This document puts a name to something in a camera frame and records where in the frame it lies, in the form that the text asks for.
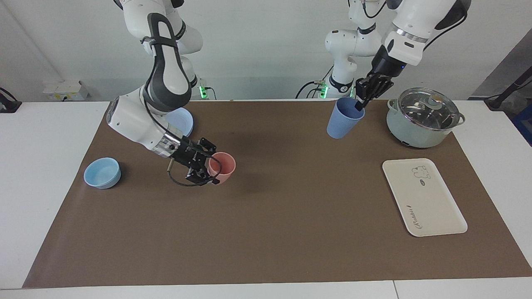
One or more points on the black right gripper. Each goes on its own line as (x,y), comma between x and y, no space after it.
(176,149)

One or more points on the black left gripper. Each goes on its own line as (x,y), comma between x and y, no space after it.
(386,62)

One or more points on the pink plastic cup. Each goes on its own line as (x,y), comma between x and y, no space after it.
(224,168)

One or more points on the blue plastic cup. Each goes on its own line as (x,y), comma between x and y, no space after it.
(343,120)

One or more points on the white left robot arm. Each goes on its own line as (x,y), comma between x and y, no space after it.
(353,41)

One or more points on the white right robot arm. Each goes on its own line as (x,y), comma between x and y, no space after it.
(164,79)

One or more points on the cream rabbit print tray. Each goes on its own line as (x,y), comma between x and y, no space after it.
(424,199)

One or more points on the blue round plate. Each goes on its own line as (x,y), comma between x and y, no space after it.
(185,122)

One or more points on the glass pot lid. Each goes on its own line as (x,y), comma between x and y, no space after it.
(428,108)

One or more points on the pale green electric pot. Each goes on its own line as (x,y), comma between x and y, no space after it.
(411,135)

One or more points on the light blue bowl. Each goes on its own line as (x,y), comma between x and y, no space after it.
(102,174)

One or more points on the brown table mat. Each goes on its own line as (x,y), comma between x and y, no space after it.
(291,216)

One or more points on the blue crate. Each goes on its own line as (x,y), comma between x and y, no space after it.
(524,124)

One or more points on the white power strip box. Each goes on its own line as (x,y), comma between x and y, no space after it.
(64,89)

